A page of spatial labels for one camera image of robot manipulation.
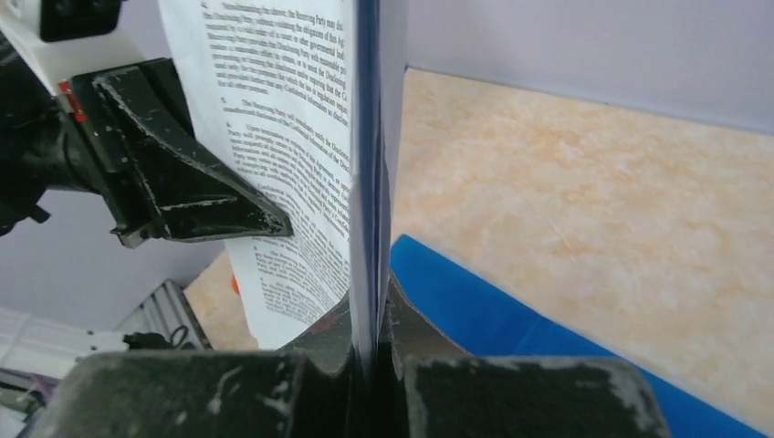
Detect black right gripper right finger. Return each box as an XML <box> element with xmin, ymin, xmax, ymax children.
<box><xmin>377</xmin><ymin>279</ymin><xmax>671</xmax><ymax>437</ymax></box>

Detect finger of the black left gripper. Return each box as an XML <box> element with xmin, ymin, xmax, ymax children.
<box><xmin>69</xmin><ymin>58</ymin><xmax>293</xmax><ymax>248</ymax></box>

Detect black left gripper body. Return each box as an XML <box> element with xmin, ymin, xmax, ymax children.
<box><xmin>1</xmin><ymin>36</ymin><xmax>115</xmax><ymax>235</ymax></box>

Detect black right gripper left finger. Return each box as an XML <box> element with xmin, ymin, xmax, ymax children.
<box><xmin>28</xmin><ymin>300</ymin><xmax>352</xmax><ymax>437</ymax></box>

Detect blue plastic folder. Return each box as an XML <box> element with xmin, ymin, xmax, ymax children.
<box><xmin>391</xmin><ymin>235</ymin><xmax>761</xmax><ymax>437</ymax></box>

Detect white printed paper files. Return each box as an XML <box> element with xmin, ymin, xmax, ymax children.
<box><xmin>160</xmin><ymin>1</ymin><xmax>407</xmax><ymax>357</ymax></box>

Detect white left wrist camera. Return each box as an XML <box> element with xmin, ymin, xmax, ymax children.
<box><xmin>1</xmin><ymin>0</ymin><xmax>146</xmax><ymax>96</ymax></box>

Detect aluminium frame rail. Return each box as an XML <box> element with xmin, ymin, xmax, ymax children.
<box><xmin>116</xmin><ymin>279</ymin><xmax>213</xmax><ymax>350</ymax></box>

